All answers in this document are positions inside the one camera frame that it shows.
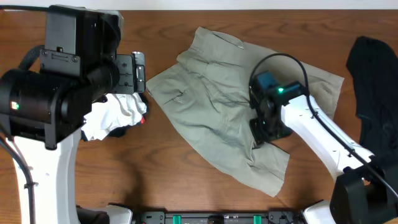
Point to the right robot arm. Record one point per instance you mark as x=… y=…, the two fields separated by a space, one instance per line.
x=365 y=188

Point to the black garment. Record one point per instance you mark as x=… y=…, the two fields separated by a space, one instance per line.
x=373 y=65

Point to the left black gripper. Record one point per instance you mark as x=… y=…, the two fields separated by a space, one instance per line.
x=130 y=73

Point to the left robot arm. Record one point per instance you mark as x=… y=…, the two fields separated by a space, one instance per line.
x=44 y=102

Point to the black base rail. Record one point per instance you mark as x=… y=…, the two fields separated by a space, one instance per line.
x=271 y=217

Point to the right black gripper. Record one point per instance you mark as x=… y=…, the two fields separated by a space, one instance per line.
x=260 y=136

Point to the white folded t-shirt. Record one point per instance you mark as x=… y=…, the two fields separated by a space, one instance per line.
x=113 y=117

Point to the grey-green shorts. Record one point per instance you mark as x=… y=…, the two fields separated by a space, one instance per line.
x=205 y=96

